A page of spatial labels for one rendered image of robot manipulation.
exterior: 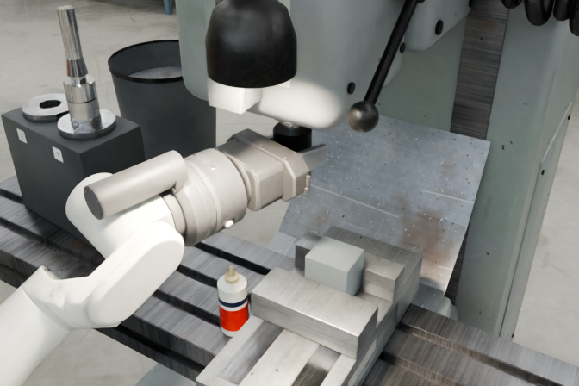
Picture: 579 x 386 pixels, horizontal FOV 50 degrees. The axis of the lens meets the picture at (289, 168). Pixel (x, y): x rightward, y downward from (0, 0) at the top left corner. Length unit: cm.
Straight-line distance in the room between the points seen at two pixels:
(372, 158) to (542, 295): 154
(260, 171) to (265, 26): 24
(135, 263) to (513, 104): 66
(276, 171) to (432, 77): 45
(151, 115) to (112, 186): 209
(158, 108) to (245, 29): 219
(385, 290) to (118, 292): 38
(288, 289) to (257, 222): 195
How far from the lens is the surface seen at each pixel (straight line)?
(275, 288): 80
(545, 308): 250
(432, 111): 108
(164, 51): 302
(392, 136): 110
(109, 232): 61
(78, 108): 101
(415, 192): 109
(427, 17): 74
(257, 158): 69
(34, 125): 109
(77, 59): 99
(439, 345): 92
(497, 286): 122
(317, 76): 59
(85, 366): 224
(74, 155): 99
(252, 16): 46
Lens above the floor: 160
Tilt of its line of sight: 31 degrees down
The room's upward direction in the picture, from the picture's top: straight up
